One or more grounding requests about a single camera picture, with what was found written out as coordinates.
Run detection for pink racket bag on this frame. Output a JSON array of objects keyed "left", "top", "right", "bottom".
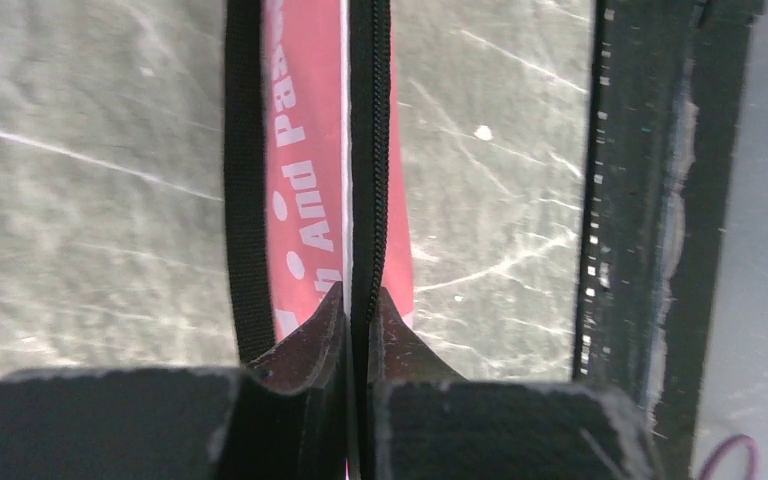
[{"left": 222, "top": 0, "right": 416, "bottom": 366}]

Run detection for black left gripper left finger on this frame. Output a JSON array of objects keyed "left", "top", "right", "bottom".
[{"left": 0, "top": 285, "right": 347, "bottom": 479}]

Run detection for black front rail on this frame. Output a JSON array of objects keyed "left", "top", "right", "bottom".
[{"left": 572, "top": 1, "right": 765, "bottom": 479}]

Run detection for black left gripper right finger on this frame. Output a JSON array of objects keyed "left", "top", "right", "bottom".
[{"left": 360, "top": 292, "right": 663, "bottom": 479}]

